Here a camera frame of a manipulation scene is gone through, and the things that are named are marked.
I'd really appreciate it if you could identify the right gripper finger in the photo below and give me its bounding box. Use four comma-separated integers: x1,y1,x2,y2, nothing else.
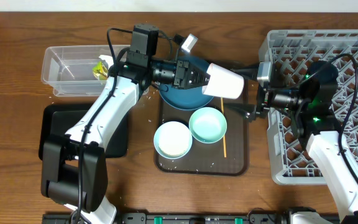
225,104,256,120
231,63,259,80

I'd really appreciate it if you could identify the dark blue plate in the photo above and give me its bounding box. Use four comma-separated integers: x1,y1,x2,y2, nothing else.
152,56,213,110

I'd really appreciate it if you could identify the pink white cup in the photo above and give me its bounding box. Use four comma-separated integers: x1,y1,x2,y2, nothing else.
202,63,244,100

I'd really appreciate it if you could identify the wooden chopstick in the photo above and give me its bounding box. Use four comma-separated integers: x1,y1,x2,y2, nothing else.
220,98,227,158

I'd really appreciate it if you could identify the light blue rice bowl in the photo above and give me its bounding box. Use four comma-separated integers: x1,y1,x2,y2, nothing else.
154,121,193,160

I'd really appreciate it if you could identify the white tissue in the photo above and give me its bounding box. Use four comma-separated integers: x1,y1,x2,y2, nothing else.
99,55,114,69

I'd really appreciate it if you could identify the yellow green snack wrapper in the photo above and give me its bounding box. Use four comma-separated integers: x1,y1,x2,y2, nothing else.
92,61,108,80

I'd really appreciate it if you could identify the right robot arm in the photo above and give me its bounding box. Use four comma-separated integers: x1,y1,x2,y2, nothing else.
224,60,358,223

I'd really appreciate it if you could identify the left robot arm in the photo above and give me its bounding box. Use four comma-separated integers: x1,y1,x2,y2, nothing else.
39,24,209,223

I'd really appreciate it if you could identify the grey dishwasher rack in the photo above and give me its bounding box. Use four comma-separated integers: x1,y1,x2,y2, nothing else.
259,29,358,185

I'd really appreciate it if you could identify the brown serving tray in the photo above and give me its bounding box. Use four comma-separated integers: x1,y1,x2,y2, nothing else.
154,95,249,176

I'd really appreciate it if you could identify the clear plastic bin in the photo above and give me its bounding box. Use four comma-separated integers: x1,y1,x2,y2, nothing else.
41,45,111,97

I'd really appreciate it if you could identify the black plastic tray bin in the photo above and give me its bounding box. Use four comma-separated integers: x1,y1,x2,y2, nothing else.
39,103,129,160

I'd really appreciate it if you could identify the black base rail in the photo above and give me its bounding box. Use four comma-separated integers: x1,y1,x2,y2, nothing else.
41,212,358,224

